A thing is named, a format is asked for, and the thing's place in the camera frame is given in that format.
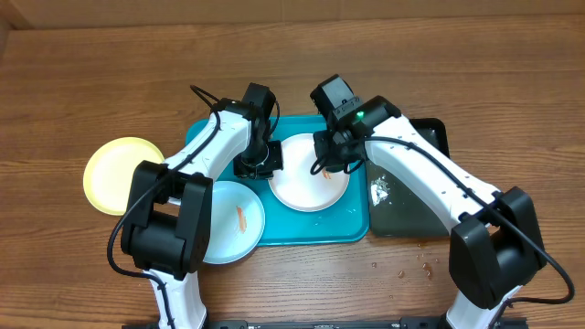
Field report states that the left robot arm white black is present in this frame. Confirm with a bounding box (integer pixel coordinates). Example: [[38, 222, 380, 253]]
[[107, 92, 283, 328]]

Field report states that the black plastic tray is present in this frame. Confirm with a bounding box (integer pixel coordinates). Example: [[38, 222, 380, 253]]
[[365, 117, 452, 238]]

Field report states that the teal plastic tray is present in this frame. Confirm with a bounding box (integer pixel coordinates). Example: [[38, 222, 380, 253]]
[[185, 113, 370, 247]]

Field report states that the white plate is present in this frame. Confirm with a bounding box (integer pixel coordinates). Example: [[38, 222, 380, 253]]
[[269, 133, 349, 212]]

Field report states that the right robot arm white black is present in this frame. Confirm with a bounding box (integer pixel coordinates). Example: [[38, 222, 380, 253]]
[[311, 91, 548, 328]]

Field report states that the yellow-green plate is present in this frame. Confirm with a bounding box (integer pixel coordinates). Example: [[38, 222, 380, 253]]
[[83, 137, 165, 216]]

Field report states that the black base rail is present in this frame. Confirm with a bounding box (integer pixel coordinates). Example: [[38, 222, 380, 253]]
[[122, 315, 527, 329]]

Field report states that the light blue plate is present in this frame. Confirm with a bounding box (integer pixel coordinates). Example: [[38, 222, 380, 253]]
[[204, 181, 265, 265]]

